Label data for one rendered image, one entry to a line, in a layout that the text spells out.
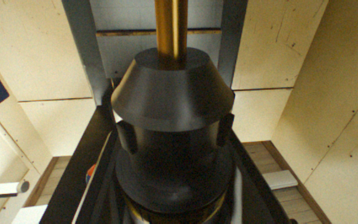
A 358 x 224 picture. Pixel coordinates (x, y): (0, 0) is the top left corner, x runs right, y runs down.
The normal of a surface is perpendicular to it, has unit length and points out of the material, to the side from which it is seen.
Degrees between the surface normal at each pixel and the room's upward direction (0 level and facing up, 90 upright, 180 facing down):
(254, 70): 90
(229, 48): 90
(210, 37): 89
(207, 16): 90
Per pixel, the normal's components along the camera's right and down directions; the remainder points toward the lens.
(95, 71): 0.11, 0.58
